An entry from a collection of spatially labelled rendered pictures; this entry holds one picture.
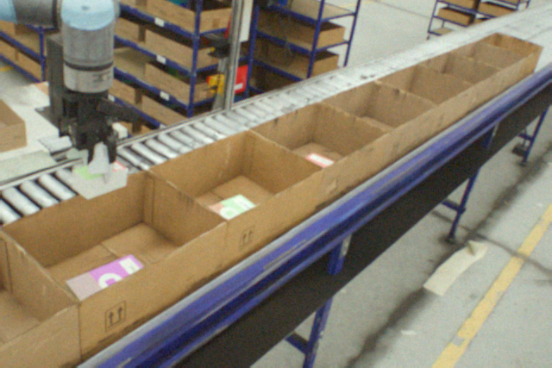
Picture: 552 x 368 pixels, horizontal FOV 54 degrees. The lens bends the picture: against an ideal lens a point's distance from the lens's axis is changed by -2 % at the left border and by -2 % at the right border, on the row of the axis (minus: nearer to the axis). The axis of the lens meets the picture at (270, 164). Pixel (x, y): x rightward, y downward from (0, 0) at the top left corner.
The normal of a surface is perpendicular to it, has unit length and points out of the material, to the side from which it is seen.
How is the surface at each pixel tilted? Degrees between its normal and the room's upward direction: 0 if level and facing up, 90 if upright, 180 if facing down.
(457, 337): 0
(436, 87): 89
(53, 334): 90
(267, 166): 89
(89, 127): 90
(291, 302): 0
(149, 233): 0
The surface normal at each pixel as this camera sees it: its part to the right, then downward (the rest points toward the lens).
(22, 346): 0.77, 0.41
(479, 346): 0.15, -0.86
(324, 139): -0.63, 0.30
